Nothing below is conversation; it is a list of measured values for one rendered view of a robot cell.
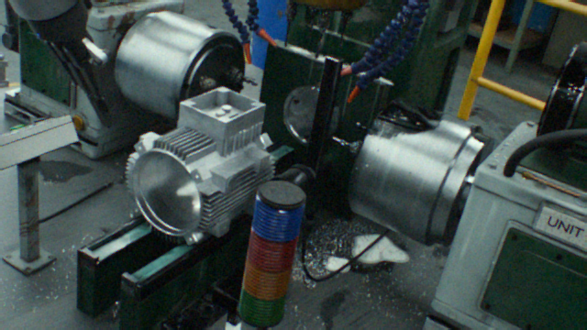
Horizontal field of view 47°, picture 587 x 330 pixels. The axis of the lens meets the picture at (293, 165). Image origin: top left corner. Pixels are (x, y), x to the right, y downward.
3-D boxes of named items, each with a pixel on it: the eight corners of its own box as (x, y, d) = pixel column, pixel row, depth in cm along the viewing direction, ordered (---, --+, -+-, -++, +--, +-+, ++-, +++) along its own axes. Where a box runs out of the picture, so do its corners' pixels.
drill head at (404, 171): (357, 171, 155) (382, 70, 143) (531, 247, 138) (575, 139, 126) (300, 213, 135) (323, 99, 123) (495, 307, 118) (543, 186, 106)
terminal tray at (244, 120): (216, 120, 129) (221, 85, 126) (261, 140, 125) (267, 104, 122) (175, 138, 120) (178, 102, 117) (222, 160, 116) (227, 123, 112)
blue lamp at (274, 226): (269, 209, 87) (274, 180, 85) (308, 228, 85) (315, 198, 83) (241, 227, 83) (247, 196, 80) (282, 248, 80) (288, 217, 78)
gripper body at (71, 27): (93, -7, 86) (116, 46, 94) (49, -26, 90) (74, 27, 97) (51, 28, 83) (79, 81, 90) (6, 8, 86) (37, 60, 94)
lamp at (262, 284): (260, 265, 91) (264, 237, 89) (296, 284, 89) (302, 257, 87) (233, 285, 87) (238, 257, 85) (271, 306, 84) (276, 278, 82)
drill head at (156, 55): (143, 78, 182) (149, -14, 170) (252, 126, 167) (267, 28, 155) (70, 101, 162) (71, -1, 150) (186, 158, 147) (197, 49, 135)
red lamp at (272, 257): (264, 237, 89) (269, 209, 87) (302, 257, 87) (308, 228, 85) (238, 257, 85) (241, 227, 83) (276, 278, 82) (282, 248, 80)
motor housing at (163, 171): (193, 180, 138) (202, 95, 129) (268, 217, 131) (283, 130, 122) (121, 217, 123) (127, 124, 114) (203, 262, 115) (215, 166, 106)
